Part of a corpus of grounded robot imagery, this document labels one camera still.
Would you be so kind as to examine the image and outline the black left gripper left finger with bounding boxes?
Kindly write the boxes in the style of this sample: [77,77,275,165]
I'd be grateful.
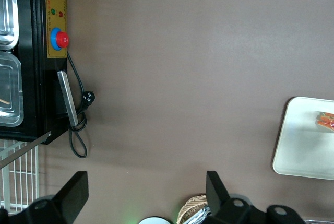
[7,171,89,224]

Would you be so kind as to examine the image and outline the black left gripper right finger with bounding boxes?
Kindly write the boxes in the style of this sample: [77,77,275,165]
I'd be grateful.
[206,171,261,224]

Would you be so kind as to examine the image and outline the triangle sandwich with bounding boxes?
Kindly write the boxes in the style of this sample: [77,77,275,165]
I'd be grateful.
[314,111,334,134]

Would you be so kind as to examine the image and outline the cream plastic serving tray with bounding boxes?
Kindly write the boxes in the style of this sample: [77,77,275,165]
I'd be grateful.
[272,96,334,181]

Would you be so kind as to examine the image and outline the steel tray with wooden stick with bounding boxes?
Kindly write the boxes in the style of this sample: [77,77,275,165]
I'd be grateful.
[0,51,25,127]

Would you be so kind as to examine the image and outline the black tray sealing machine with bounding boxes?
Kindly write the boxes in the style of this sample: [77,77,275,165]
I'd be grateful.
[0,0,70,145]

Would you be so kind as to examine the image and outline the empty steel tray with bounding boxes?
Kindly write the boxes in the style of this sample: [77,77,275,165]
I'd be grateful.
[0,0,20,51]

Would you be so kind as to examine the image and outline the oval wicker basket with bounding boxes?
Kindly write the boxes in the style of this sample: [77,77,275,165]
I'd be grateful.
[176,194,209,224]

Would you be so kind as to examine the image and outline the aluminium foil container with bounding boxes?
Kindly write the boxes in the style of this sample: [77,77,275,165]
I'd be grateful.
[185,204,211,224]

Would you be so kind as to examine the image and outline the long silver metal bar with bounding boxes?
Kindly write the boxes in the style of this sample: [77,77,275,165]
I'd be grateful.
[0,131,52,170]

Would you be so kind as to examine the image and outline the red emergency stop button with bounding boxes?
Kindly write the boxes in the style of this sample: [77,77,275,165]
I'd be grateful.
[50,27,70,51]

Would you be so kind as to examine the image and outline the white wire rack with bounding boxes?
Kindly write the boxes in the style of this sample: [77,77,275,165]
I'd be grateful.
[0,139,40,214]

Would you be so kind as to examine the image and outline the silver machine handle bar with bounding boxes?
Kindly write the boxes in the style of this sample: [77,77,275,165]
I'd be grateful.
[56,70,79,127]

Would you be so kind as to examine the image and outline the black power cable with plug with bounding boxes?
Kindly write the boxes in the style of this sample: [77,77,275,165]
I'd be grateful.
[66,51,96,159]

